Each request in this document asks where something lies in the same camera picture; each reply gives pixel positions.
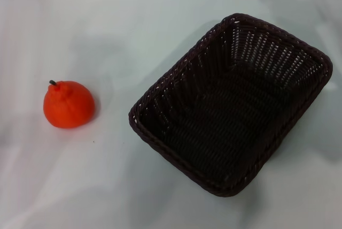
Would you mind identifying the dark brown woven basket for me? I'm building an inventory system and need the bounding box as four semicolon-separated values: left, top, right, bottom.
128;12;333;197

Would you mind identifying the orange toy tangerine with stem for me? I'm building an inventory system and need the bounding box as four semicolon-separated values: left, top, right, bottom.
43;79;96;129

